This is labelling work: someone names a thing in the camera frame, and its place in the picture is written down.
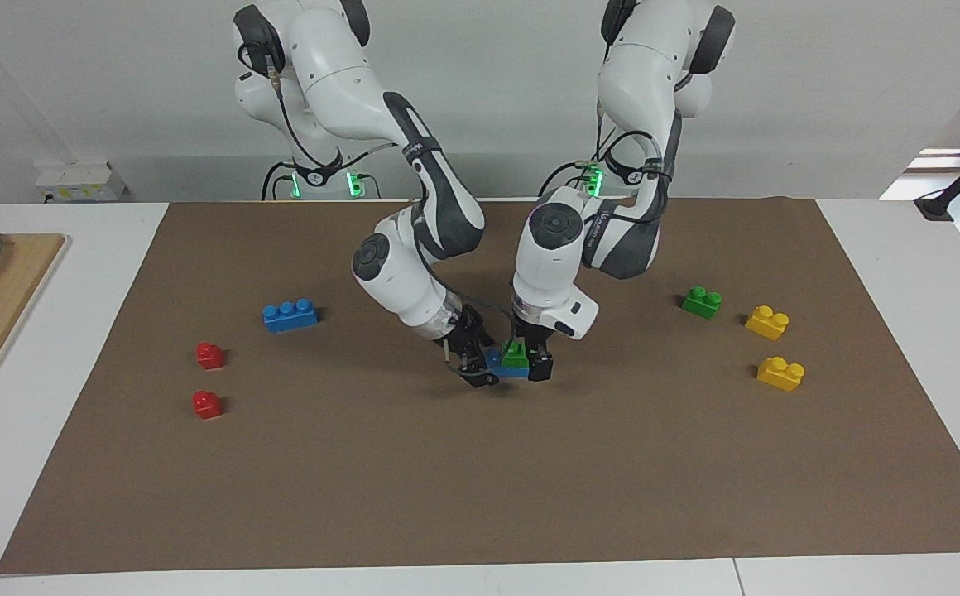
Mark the green two-stud block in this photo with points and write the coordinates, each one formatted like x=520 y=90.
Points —
x=702 y=303
x=516 y=358

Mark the brown paper table mat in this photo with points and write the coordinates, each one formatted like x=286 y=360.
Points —
x=480 y=480

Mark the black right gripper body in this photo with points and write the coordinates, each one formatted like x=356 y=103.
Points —
x=463 y=335

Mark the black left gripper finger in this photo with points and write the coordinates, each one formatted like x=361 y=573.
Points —
x=540 y=366

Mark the white wall socket box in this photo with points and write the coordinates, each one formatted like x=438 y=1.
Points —
x=79 y=182

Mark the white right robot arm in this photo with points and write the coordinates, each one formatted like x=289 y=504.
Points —
x=339 y=74

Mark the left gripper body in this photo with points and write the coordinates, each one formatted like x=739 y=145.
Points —
x=571 y=313

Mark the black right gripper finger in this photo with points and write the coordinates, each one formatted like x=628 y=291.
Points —
x=488 y=342
x=516 y=335
x=480 y=378

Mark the wooden cutting board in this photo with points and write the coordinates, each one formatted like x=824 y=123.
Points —
x=0 y=314

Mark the red one-stud block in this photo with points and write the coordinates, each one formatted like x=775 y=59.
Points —
x=210 y=356
x=207 y=405

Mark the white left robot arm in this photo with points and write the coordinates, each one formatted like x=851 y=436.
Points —
x=645 y=74

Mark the blue three-stud block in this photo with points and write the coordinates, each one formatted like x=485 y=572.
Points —
x=290 y=316
x=503 y=369

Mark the yellow two-stud block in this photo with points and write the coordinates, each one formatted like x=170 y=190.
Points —
x=780 y=374
x=767 y=323

